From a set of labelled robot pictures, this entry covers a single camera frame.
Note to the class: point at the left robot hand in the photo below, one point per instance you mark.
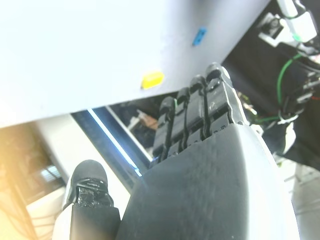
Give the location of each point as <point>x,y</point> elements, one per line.
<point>200,187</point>

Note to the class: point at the yellow rectangular block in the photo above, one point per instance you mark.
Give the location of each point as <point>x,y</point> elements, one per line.
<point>152,80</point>

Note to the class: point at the blue block with two holes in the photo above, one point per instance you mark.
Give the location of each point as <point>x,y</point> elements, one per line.
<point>199,36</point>

